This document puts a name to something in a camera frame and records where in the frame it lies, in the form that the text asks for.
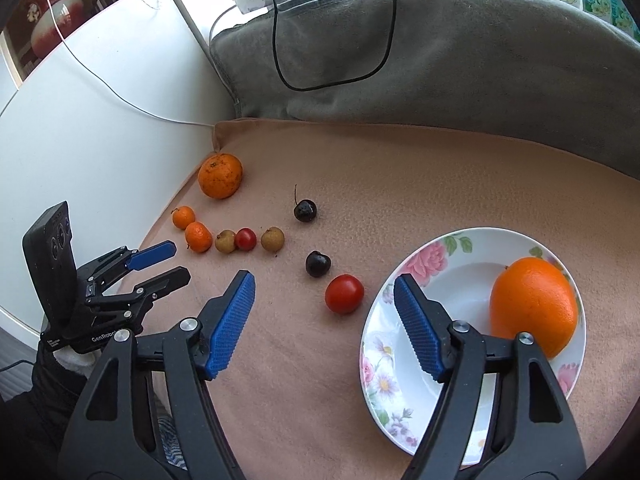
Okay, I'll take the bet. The small mandarin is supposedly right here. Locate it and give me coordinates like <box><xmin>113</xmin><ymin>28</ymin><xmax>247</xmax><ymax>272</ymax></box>
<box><xmin>171</xmin><ymin>206</ymin><xmax>196</xmax><ymax>231</ymax></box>
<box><xmin>184</xmin><ymin>221</ymin><xmax>213</xmax><ymax>254</ymax></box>

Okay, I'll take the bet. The brown longan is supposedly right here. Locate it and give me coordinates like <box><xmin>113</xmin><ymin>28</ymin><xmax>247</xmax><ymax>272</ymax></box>
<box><xmin>260</xmin><ymin>226</ymin><xmax>285</xmax><ymax>254</ymax></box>
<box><xmin>215</xmin><ymin>230</ymin><xmax>236</xmax><ymax>255</ymax></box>

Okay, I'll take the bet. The small cherry tomato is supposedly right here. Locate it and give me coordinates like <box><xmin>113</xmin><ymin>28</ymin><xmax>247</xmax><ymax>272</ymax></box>
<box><xmin>234</xmin><ymin>228</ymin><xmax>257</xmax><ymax>252</ymax></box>

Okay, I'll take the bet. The spotted orange tangerine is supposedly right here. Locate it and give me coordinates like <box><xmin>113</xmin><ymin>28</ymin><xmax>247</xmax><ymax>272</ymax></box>
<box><xmin>198</xmin><ymin>153</ymin><xmax>243</xmax><ymax>200</ymax></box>

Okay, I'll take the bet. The large smooth orange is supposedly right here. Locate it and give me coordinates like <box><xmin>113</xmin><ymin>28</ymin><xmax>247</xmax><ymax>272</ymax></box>
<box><xmin>489</xmin><ymin>257</ymin><xmax>579</xmax><ymax>360</ymax></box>

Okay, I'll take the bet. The dark cherry without stem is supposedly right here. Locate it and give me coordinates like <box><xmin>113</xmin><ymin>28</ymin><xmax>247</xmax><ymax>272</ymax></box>
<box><xmin>305</xmin><ymin>250</ymin><xmax>332</xmax><ymax>278</ymax></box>

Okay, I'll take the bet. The dark cherry with stem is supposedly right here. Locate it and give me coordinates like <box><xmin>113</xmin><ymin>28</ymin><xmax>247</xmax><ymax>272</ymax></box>
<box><xmin>293</xmin><ymin>186</ymin><xmax>318</xmax><ymax>223</ymax></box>

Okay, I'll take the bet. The large cherry tomato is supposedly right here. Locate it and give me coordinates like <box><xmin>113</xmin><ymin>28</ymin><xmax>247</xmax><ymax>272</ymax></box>
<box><xmin>324</xmin><ymin>274</ymin><xmax>364</xmax><ymax>314</ymax></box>

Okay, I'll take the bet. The black sleeve left forearm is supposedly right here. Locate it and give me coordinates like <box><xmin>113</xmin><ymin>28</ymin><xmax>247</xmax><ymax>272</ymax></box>
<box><xmin>1</xmin><ymin>346</ymin><xmax>87</xmax><ymax>480</ymax></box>

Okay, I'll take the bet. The left white gloved hand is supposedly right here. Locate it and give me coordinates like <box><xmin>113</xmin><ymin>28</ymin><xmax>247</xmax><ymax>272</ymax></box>
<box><xmin>53</xmin><ymin>347</ymin><xmax>101</xmax><ymax>377</ymax></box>

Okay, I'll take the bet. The striped shirt torso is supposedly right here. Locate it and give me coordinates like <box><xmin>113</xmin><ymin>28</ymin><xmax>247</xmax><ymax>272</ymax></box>
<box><xmin>157</xmin><ymin>411</ymin><xmax>186</xmax><ymax>470</ymax></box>

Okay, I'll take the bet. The floral white plate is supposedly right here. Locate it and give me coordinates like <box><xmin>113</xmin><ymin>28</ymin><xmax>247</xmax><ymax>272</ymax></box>
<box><xmin>360</xmin><ymin>228</ymin><xmax>586</xmax><ymax>479</ymax></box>

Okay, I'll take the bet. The red white vase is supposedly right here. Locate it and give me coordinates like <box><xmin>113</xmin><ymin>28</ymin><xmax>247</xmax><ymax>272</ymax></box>
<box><xmin>25</xmin><ymin>0</ymin><xmax>87</xmax><ymax>60</ymax></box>

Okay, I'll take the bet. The grey green blanket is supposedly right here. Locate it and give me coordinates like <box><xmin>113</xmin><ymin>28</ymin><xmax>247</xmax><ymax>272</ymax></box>
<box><xmin>209</xmin><ymin>0</ymin><xmax>639</xmax><ymax>177</ymax></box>

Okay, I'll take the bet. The white cable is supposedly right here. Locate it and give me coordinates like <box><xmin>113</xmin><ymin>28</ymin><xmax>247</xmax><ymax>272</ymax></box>
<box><xmin>38</xmin><ymin>0</ymin><xmax>214</xmax><ymax>129</ymax></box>

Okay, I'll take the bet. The black cable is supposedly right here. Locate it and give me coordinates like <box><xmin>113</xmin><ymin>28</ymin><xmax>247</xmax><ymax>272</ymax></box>
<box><xmin>259</xmin><ymin>0</ymin><xmax>406</xmax><ymax>94</ymax></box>

